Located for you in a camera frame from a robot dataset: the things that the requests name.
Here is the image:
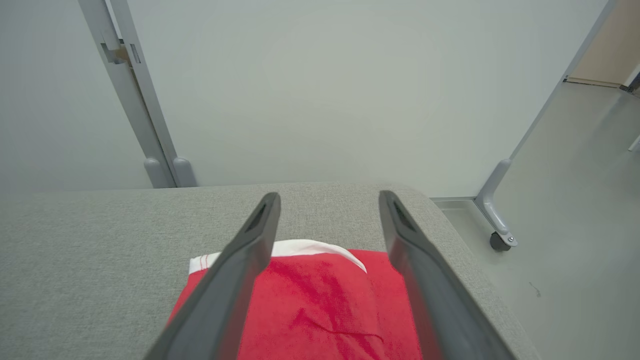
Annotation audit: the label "grey partition frame post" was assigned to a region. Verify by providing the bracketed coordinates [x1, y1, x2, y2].
[109, 0, 198, 188]
[77, 0, 177, 189]

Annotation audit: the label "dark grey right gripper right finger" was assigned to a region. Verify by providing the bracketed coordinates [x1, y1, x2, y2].
[378, 190, 516, 360]

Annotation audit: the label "red shorts with white stripe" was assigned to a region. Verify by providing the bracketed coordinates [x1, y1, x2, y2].
[167, 239, 426, 360]

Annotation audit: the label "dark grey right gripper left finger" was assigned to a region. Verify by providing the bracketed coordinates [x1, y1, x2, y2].
[144, 192, 282, 360]

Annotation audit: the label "grey partition screen on casters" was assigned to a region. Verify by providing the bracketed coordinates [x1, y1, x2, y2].
[430, 0, 617, 252]

